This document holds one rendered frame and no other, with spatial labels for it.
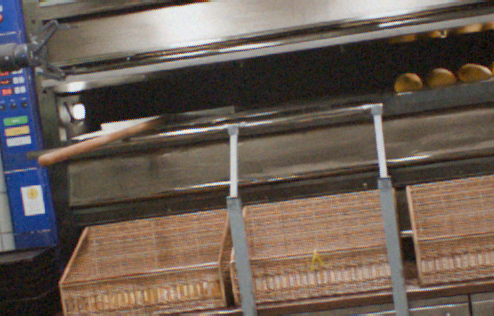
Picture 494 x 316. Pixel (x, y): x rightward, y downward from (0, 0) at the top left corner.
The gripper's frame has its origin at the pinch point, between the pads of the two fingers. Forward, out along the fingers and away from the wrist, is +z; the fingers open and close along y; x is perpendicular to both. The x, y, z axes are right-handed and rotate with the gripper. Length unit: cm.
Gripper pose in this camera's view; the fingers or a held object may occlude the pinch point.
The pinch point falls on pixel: (79, 47)
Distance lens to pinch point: 399.8
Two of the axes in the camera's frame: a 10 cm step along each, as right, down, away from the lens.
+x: -1.4, 1.0, -9.8
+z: 9.8, -1.3, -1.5
